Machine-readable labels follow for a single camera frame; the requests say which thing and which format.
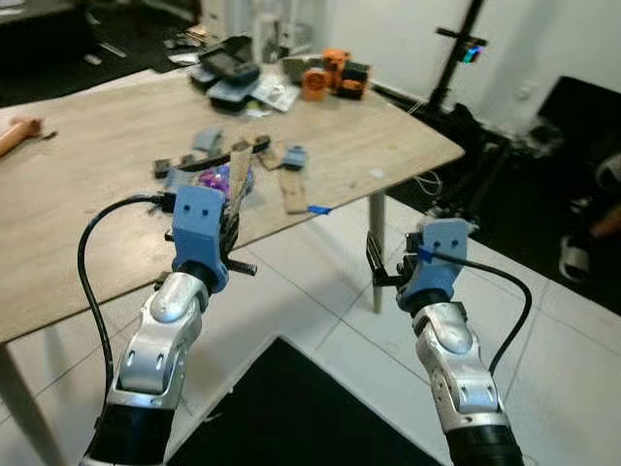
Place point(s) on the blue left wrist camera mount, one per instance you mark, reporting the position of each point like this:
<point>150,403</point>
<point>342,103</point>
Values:
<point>197,225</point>

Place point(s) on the orange and black device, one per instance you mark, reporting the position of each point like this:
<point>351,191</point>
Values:
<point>332,76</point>

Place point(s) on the black handheld controller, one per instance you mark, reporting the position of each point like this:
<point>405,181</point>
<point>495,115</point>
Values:
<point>225,73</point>

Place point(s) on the black chair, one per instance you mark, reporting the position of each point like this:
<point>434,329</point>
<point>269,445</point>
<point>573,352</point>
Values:
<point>582,146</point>

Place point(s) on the small blue scrap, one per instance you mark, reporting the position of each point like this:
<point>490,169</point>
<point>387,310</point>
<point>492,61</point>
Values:
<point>320,209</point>

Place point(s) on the purple shiny wrapper trash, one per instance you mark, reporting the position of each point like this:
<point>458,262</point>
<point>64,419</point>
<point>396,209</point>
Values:
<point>215,180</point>

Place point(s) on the white printed paper sheet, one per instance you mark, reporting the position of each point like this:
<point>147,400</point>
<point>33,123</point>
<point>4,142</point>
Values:
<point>274,94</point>

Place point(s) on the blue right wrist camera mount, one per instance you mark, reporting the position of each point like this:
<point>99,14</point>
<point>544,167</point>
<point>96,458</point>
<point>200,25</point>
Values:
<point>437,262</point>

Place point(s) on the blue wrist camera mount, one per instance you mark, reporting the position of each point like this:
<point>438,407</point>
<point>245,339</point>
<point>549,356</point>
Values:
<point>197,225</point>
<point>437,262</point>

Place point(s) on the light wooden table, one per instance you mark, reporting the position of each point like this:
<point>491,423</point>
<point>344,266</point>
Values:
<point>107,165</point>

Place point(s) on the black tripod stand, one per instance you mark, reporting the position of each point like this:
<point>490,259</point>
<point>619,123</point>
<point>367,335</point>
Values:
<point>456,58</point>

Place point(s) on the grey-blue plastic part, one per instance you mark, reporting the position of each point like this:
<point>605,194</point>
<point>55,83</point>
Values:
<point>207,139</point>
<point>295,155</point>

